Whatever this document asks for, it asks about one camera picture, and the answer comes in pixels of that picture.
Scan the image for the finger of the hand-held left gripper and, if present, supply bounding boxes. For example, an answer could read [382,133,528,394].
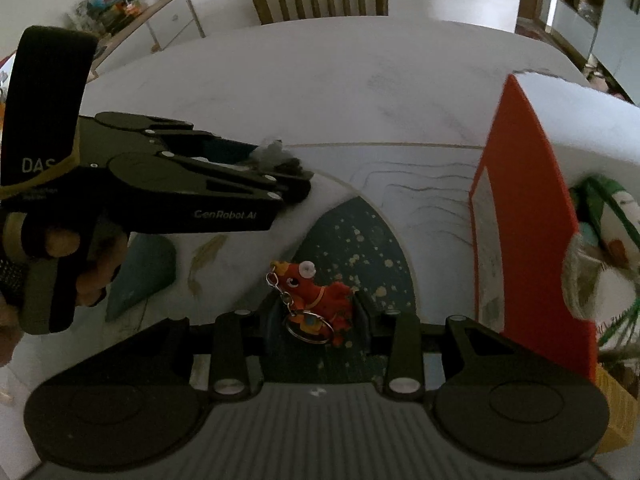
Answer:
[147,117,262,165]
[162,151,315,206]

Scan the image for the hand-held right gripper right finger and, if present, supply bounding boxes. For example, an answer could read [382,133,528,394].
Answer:
[352,290,516,402]

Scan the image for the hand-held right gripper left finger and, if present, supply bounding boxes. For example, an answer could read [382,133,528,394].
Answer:
[125,300,291,403]

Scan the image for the red horse keychain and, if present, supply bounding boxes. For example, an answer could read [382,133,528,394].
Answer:
[266,259,357,347]

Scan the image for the dark grey wrapper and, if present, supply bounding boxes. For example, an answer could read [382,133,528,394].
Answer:
[252,139,315,183]

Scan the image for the red cardboard box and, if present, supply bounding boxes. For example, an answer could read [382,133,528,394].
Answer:
[469,72,640,461]

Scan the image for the small yellow box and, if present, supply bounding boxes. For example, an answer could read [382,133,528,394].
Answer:
[595,360,633,456]

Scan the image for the green white christmas stocking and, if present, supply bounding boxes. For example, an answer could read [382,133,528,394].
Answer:
[562,172,640,361]

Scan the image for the person's left forearm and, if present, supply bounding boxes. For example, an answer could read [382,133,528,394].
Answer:
[0,302,23,367]

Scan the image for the person's left hand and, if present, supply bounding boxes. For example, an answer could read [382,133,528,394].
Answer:
[45,226,130,308]

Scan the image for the white side cabinet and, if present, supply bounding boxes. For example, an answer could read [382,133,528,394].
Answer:
[92,0,207,76]

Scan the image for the pale blue wall cabinet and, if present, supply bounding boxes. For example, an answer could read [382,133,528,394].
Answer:
[547,0,640,106]

